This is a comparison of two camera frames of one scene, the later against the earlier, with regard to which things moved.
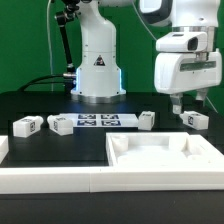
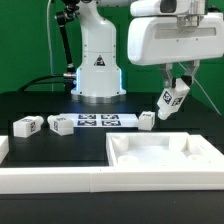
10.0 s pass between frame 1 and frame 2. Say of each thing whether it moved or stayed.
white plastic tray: stayed
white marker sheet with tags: stayed
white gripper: moved
